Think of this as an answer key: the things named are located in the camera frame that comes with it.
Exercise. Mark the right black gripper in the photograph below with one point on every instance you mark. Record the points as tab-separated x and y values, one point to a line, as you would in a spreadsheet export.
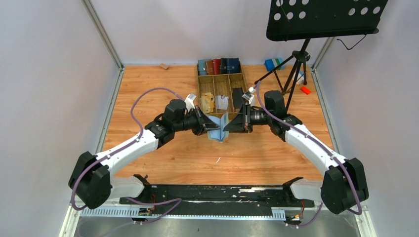
245	118

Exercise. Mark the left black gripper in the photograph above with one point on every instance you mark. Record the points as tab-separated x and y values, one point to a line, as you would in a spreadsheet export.
199	120

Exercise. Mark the green card holder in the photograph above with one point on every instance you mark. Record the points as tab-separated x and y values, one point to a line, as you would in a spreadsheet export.
219	134

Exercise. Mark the grey credit card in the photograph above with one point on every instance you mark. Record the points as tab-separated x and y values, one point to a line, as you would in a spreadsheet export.
221	102

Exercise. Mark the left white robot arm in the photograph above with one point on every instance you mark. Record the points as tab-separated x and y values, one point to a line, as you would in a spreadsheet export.
92	179

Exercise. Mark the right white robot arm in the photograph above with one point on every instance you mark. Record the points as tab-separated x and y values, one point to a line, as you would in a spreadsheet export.
344	185

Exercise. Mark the gold cards pile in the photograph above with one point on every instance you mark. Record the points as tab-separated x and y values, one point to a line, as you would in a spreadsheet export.
207	102

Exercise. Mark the black card in tray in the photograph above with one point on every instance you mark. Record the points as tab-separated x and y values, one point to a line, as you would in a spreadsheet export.
238	100

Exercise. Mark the wicker tray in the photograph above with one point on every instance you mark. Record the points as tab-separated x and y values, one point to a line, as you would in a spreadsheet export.
221	85

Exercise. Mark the light blue wallet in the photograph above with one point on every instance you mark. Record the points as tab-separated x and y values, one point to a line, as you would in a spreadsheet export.
202	70

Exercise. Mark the black wallet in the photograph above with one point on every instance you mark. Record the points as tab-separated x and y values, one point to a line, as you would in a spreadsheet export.
223	66

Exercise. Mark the dark blue wallet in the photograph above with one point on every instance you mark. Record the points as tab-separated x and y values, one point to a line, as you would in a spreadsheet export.
233	65

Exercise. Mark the brown wallet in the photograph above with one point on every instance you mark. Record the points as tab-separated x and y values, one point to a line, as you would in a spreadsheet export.
209	67

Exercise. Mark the red wallet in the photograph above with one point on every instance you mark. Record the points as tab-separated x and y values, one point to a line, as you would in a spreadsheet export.
216	66

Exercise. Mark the blue green white block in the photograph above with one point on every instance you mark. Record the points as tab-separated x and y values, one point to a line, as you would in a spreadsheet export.
270	64

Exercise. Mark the small cardboard piece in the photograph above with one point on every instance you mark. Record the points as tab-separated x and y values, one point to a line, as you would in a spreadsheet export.
164	66

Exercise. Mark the white blue small object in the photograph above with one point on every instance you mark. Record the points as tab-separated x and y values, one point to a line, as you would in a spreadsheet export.
300	78

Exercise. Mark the red small block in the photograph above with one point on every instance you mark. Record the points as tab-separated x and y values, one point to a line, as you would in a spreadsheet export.
305	90

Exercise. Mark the black music stand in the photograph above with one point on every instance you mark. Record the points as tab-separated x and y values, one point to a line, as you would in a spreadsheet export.
309	19

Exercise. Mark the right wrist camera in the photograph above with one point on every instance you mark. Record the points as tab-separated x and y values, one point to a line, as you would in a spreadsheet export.
249	96

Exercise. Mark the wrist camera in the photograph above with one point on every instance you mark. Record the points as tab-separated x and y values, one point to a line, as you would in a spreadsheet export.
189	101
249	96

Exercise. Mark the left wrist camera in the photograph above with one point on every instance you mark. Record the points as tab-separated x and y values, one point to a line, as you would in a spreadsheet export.
189	101

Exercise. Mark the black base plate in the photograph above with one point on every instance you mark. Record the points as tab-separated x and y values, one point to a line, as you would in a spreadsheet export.
218	200

